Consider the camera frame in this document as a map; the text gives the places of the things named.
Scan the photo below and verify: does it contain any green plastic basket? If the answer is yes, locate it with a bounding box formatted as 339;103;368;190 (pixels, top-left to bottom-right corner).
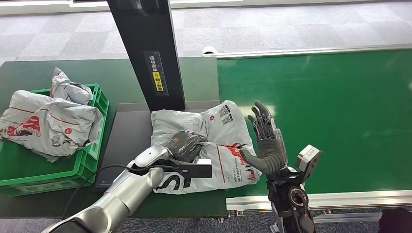
0;83;110;198

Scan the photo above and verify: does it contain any dark green table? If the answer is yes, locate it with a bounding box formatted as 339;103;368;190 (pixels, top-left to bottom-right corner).
0;56;228;220

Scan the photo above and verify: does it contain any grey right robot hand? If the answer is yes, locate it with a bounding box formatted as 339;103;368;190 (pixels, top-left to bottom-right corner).
239;100;289;176

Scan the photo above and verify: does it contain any small grey crumpled courier package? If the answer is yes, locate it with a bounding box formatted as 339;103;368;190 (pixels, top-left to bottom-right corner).
50;67;94;106

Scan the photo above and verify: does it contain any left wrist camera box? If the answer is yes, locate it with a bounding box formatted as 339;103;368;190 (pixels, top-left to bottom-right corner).
177;159;213;180

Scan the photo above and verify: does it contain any metal conveyor support bracket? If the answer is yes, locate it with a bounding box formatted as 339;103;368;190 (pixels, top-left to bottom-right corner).
270;209;384;233

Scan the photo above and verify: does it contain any aluminium conveyor side rail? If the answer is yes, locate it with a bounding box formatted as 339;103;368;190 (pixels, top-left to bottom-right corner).
202;43;412;59
225;189;412;212

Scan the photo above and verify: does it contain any grey red-print courier package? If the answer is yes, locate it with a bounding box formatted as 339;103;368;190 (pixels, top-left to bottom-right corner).
150;100;262;196

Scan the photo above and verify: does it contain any large grey crumpled courier package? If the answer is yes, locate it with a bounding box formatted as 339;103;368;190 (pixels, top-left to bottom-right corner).
0;90;103;164

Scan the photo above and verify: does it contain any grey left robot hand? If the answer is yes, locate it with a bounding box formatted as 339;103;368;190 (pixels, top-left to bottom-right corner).
165;129;204;164

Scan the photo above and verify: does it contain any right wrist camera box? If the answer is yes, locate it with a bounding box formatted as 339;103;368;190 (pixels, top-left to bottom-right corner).
295;144;323;181

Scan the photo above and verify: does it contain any black weighing platform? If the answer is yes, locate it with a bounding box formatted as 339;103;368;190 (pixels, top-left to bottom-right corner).
94;100;226;191

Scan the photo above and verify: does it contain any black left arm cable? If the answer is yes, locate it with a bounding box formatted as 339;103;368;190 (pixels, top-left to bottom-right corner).
61;164;188;220

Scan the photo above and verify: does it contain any white wall baseboard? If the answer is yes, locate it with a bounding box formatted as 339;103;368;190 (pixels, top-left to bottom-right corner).
0;0;339;15

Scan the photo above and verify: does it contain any yellow black column label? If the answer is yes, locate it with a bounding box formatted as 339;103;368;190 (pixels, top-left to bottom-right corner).
143;50;170;97

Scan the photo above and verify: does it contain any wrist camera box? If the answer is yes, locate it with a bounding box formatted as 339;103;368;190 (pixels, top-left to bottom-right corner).
177;159;213;180
295;144;323;181

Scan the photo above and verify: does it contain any green conveyor belt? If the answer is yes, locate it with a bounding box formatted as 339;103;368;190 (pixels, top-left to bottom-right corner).
217;48;412;198

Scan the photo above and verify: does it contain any black scanner column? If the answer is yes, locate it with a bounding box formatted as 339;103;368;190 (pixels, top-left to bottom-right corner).
106;0;187;112

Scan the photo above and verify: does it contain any black object on floor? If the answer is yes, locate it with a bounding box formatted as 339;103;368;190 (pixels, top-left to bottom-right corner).
378;207;412;233

